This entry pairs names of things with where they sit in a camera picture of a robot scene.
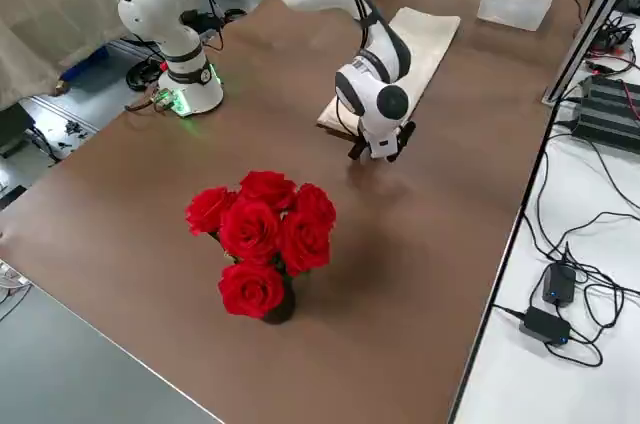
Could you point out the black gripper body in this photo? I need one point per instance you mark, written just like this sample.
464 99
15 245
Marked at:
408 133

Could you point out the cream-colored tablecloth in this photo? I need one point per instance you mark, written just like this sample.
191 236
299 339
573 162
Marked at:
425 44

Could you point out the red rose bouquet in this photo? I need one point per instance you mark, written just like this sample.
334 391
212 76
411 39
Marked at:
250 229

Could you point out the black vase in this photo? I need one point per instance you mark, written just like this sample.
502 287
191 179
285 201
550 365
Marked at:
285 309

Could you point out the black finned power supply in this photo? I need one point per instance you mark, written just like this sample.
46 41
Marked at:
605 109

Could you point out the black power adapter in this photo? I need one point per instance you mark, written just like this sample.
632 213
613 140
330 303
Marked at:
542 326
559 286

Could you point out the beige curtain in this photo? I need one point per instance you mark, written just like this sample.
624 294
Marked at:
50 19

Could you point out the aluminium camera post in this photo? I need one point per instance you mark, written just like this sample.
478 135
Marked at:
585 34

